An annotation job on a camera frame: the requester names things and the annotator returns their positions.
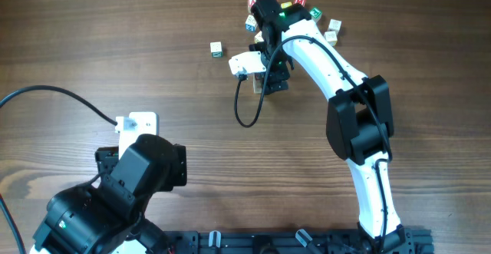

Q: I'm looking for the white block far right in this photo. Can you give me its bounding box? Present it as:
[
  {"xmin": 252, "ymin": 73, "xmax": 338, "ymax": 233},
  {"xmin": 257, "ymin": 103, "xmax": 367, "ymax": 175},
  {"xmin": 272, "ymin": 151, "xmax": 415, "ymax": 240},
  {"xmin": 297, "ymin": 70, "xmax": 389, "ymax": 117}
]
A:
[{"xmin": 328, "ymin": 19, "xmax": 342, "ymax": 35}]

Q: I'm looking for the white yellow-edged block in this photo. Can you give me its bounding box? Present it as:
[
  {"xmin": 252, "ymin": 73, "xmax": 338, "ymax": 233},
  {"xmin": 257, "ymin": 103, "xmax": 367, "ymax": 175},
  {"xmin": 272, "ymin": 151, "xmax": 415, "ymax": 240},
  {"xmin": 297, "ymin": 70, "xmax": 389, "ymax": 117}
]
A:
[{"xmin": 324, "ymin": 31, "xmax": 338, "ymax": 46}]

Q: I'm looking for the yellow block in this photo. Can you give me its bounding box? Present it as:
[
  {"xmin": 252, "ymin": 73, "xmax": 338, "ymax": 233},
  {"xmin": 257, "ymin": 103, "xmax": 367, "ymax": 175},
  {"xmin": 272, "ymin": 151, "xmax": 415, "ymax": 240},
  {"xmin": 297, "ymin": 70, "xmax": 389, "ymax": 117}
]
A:
[{"xmin": 281, "ymin": 2, "xmax": 292, "ymax": 8}]

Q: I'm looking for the red M block right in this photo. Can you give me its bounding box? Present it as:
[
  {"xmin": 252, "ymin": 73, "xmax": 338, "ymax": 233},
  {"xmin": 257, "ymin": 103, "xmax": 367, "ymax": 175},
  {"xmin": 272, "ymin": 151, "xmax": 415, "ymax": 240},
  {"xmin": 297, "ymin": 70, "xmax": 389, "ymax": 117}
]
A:
[{"xmin": 294, "ymin": 0, "xmax": 306, "ymax": 7}]

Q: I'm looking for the white green-sided block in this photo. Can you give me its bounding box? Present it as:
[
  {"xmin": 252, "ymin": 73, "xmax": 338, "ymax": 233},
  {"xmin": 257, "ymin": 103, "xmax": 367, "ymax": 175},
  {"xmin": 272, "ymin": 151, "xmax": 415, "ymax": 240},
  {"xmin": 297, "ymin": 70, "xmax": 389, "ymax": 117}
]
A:
[{"xmin": 209, "ymin": 41, "xmax": 223, "ymax": 58}]

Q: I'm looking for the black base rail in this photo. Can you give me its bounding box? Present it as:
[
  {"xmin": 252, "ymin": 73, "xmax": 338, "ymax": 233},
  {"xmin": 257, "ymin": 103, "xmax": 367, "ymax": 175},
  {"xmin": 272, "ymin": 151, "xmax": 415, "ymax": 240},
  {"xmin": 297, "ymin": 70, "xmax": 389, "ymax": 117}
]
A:
[{"xmin": 166, "ymin": 229, "xmax": 435, "ymax": 254}]

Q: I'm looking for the white blue C block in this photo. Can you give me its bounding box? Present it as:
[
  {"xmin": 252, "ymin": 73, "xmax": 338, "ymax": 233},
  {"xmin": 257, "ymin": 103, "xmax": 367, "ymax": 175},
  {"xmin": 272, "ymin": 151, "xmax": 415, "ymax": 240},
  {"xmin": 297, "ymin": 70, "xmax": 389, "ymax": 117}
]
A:
[{"xmin": 253, "ymin": 80, "xmax": 262, "ymax": 91}]

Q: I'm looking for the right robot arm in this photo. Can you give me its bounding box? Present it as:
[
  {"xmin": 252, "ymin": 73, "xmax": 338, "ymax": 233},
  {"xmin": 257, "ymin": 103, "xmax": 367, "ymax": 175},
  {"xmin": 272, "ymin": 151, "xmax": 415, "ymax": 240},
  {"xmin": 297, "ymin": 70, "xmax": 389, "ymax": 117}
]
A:
[{"xmin": 250, "ymin": 0, "xmax": 404, "ymax": 253}]

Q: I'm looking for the green block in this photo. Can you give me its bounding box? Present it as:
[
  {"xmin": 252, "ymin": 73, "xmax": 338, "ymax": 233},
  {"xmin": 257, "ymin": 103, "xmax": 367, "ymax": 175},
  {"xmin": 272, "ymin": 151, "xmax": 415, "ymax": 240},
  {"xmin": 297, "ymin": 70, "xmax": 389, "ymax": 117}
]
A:
[{"xmin": 309, "ymin": 7, "xmax": 323, "ymax": 23}]

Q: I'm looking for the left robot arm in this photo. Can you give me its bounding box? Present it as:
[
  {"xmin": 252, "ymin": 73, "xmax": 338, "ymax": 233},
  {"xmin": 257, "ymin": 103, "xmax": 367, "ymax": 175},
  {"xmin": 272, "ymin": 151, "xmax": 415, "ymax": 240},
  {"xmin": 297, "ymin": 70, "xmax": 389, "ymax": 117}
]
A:
[{"xmin": 33, "ymin": 134, "xmax": 187, "ymax": 253}]

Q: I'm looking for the white yellow-sided block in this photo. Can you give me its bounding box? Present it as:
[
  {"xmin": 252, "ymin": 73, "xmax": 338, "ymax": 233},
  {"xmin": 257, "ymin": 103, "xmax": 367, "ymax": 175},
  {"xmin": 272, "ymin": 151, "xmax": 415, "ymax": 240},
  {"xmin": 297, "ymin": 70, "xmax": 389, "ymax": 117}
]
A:
[{"xmin": 254, "ymin": 32, "xmax": 264, "ymax": 43}]

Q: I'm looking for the white blue-sided block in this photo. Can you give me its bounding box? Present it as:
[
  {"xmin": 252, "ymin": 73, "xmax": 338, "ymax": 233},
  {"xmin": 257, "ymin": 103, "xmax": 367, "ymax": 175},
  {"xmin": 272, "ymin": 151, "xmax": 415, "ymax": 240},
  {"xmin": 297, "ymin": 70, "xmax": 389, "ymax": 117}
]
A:
[{"xmin": 245, "ymin": 15, "xmax": 258, "ymax": 32}]

